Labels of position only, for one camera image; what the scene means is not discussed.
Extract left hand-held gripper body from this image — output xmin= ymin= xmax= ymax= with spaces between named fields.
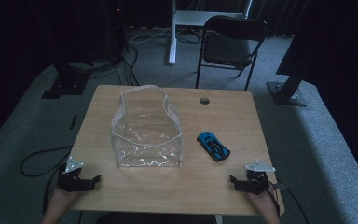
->
xmin=62 ymin=156 xmax=90 ymax=192

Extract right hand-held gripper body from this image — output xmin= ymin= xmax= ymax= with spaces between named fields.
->
xmin=243 ymin=160 xmax=276 ymax=194

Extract blue toy car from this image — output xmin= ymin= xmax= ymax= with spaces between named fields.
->
xmin=196 ymin=131 xmax=231 ymax=162

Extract transparent plastic bag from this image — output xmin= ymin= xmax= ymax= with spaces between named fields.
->
xmin=110 ymin=84 xmax=185 ymax=169

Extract person's left hand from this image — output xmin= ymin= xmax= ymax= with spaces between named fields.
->
xmin=48 ymin=189 xmax=85 ymax=209

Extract person's right hand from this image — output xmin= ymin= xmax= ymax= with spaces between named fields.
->
xmin=246 ymin=190 xmax=278 ymax=213

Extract black folding chair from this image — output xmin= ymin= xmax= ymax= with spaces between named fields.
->
xmin=195 ymin=14 xmax=269 ymax=91

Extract black floor cable loop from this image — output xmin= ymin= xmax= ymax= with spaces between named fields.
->
xmin=20 ymin=145 xmax=74 ymax=178

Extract right hand-held gripper cable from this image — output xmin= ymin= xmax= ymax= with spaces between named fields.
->
xmin=267 ymin=179 xmax=310 ymax=224

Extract black stand with base plate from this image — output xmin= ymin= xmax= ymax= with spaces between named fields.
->
xmin=41 ymin=59 xmax=90 ymax=100
xmin=266 ymin=66 xmax=310 ymax=108

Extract bundle of black floor cables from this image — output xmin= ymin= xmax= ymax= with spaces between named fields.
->
xmin=88 ymin=45 xmax=142 ymax=87

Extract white floor cable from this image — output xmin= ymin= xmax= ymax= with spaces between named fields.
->
xmin=128 ymin=25 xmax=172 ymax=45

